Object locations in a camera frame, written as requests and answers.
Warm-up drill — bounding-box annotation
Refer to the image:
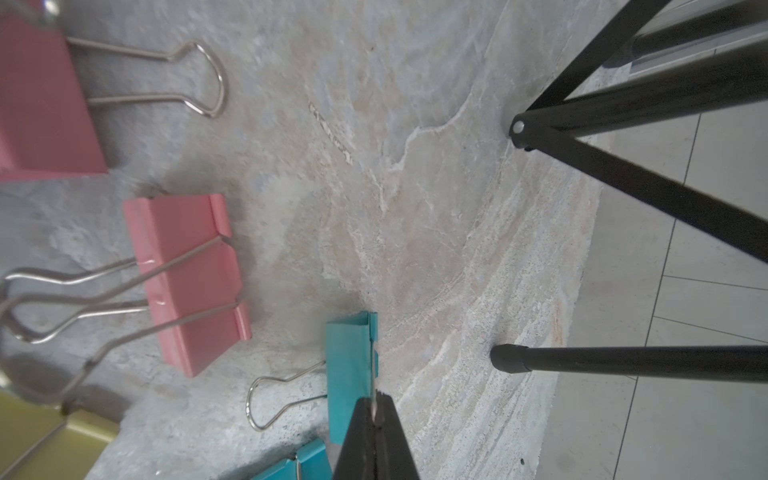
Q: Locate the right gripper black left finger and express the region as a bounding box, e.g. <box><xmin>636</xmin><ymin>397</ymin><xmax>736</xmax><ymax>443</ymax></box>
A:
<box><xmin>332</xmin><ymin>397</ymin><xmax>376</xmax><ymax>480</ymax></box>

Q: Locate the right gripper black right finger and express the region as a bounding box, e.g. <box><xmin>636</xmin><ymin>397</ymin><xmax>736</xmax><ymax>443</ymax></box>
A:
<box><xmin>373</xmin><ymin>391</ymin><xmax>420</xmax><ymax>480</ymax></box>

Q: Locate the pink binder clip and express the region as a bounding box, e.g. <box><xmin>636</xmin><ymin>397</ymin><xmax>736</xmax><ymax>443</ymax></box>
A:
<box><xmin>1</xmin><ymin>1</ymin><xmax>228</xmax><ymax>182</ymax></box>
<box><xmin>1</xmin><ymin>194</ymin><xmax>251</xmax><ymax>404</ymax></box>

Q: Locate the large yellow binder clip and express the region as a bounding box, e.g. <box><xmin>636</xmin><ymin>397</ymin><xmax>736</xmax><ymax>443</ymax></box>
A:
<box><xmin>1</xmin><ymin>392</ymin><xmax>119</xmax><ymax>480</ymax></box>

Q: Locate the black music stand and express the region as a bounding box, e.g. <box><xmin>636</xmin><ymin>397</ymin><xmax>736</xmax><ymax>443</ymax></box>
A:
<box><xmin>490</xmin><ymin>1</ymin><xmax>767</xmax><ymax>383</ymax></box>

